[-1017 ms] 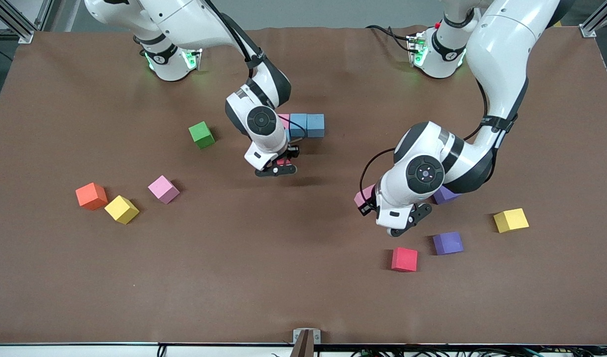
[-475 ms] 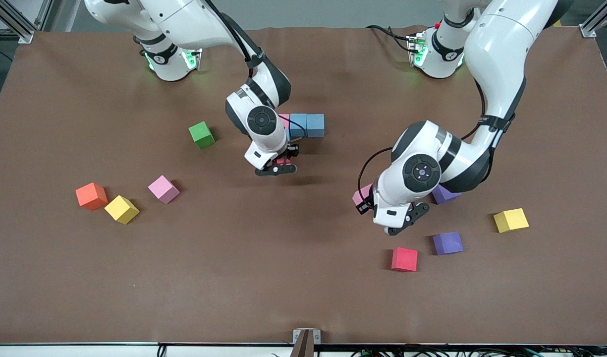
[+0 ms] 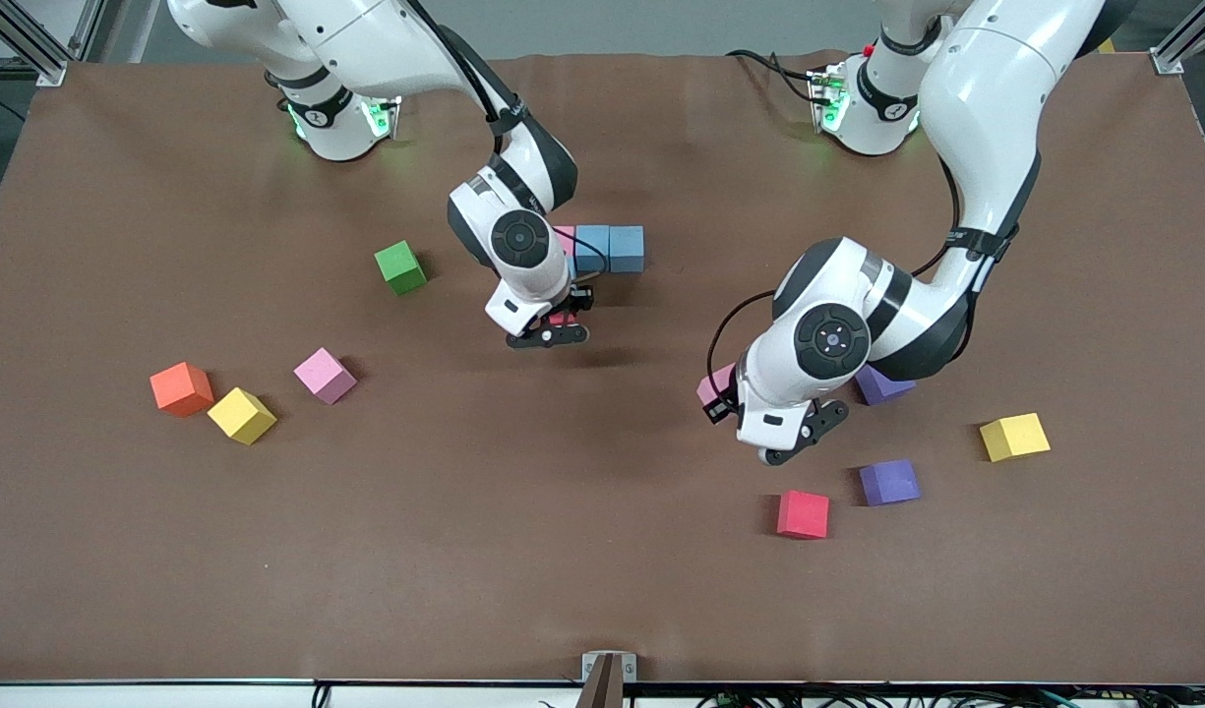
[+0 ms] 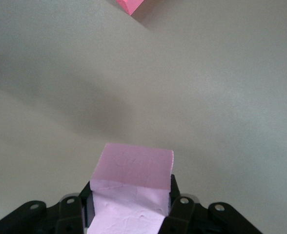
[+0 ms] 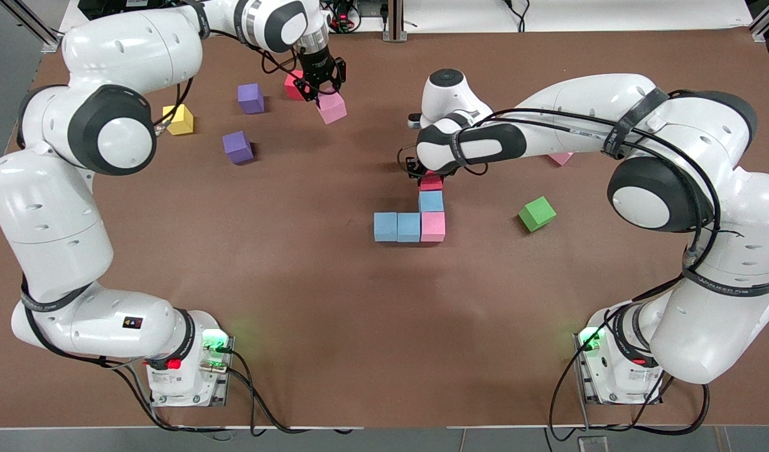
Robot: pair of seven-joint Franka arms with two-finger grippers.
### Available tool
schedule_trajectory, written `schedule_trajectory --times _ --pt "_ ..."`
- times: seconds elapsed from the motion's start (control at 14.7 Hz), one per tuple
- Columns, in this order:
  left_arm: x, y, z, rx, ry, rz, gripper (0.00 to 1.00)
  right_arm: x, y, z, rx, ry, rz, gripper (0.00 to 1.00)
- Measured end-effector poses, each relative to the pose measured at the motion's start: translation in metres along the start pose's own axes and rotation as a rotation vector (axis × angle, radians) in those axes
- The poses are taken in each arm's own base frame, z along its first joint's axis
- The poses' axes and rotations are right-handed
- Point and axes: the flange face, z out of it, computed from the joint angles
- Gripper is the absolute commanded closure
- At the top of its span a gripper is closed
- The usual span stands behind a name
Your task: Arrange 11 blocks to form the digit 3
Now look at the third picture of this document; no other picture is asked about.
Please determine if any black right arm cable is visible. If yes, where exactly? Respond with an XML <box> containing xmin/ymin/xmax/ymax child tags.
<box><xmin>405</xmin><ymin>0</ymin><xmax>610</xmax><ymax>286</ymax></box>

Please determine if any orange foam cube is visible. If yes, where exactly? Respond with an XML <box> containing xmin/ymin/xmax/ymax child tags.
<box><xmin>150</xmin><ymin>362</ymin><xmax>215</xmax><ymax>418</ymax></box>

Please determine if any green foam cube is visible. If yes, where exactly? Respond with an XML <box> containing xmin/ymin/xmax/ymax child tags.
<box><xmin>374</xmin><ymin>240</ymin><xmax>428</xmax><ymax>296</ymax></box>

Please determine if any metal base connector box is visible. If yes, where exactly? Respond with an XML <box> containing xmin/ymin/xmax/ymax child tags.
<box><xmin>809</xmin><ymin>67</ymin><xmax>849</xmax><ymax>134</ymax></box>
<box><xmin>362</xmin><ymin>93</ymin><xmax>402</xmax><ymax>139</ymax></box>

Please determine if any purple foam cube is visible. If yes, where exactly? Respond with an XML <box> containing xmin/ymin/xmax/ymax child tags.
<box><xmin>859</xmin><ymin>459</ymin><xmax>923</xmax><ymax>506</ymax></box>
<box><xmin>854</xmin><ymin>366</ymin><xmax>918</xmax><ymax>406</ymax></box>

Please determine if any black base cable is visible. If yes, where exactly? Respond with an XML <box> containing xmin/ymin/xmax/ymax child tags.
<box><xmin>726</xmin><ymin>49</ymin><xmax>821</xmax><ymax>102</ymax></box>

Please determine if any yellow foam cube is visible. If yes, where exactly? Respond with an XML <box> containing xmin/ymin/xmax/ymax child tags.
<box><xmin>207</xmin><ymin>387</ymin><xmax>277</xmax><ymax>446</ymax></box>
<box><xmin>979</xmin><ymin>412</ymin><xmax>1052</xmax><ymax>463</ymax></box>

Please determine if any metal table edge bracket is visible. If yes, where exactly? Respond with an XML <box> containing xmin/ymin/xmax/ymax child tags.
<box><xmin>581</xmin><ymin>651</ymin><xmax>637</xmax><ymax>708</ymax></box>

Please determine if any aluminium frame post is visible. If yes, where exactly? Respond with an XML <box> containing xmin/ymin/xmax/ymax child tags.
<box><xmin>0</xmin><ymin>0</ymin><xmax>111</xmax><ymax>88</ymax></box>
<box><xmin>1150</xmin><ymin>0</ymin><xmax>1205</xmax><ymax>76</ymax></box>

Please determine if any brown table mat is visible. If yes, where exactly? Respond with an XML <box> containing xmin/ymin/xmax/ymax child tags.
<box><xmin>0</xmin><ymin>49</ymin><xmax>1205</xmax><ymax>686</ymax></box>

